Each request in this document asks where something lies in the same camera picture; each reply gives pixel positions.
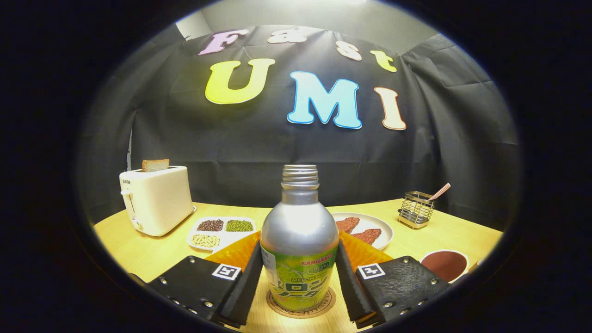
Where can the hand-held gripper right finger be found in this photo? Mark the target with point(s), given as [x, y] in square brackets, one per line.
[354, 291]

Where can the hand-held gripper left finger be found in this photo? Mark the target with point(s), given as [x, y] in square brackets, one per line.
[243, 291]

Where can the round cork coaster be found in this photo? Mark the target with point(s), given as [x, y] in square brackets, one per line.
[330, 300]

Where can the silver bottle with green label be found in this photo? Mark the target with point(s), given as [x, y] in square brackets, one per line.
[298, 231]

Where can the brown meat slice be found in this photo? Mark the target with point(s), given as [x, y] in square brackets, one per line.
[367, 235]
[348, 225]

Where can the white divided tray of beans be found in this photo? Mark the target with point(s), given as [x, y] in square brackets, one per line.
[222, 233]

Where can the white round plate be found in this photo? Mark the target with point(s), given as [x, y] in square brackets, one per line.
[381, 226]

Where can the wooden table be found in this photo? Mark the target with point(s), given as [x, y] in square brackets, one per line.
[138, 249]

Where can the white toaster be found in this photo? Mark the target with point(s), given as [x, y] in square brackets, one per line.
[159, 199]

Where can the checked paper straw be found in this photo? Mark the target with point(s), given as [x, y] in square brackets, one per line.
[440, 191]

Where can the toast bread slice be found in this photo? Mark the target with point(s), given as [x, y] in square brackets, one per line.
[155, 165]

